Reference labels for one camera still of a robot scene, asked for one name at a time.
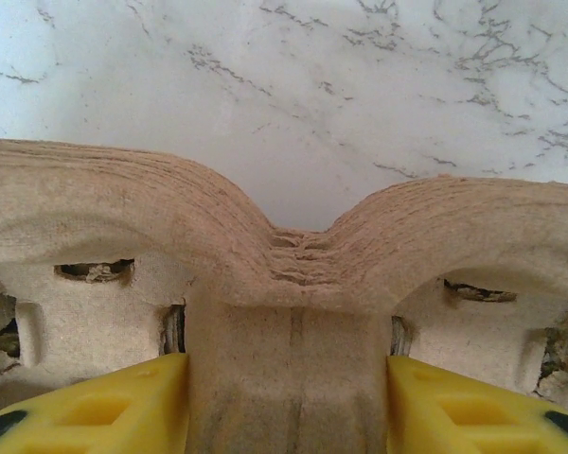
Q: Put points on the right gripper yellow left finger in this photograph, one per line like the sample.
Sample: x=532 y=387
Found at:
x=123 y=406

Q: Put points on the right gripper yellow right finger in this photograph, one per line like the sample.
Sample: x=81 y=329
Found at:
x=454 y=411

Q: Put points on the brown pulp cup carrier stack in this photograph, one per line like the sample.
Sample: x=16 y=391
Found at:
x=99 y=165

